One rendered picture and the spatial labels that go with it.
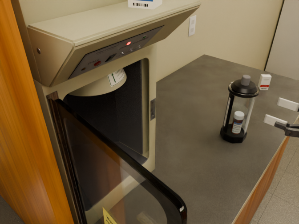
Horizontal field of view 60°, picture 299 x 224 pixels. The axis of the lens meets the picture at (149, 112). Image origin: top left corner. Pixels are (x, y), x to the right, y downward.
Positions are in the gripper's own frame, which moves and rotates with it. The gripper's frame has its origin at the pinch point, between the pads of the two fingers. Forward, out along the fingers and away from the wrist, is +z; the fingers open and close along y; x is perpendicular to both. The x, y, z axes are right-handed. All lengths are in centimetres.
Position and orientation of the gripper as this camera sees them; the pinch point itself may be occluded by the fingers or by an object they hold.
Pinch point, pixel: (274, 110)
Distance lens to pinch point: 99.5
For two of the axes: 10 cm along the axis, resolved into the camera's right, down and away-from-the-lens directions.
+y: -6.4, 4.4, -6.3
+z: -7.7, -3.6, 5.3
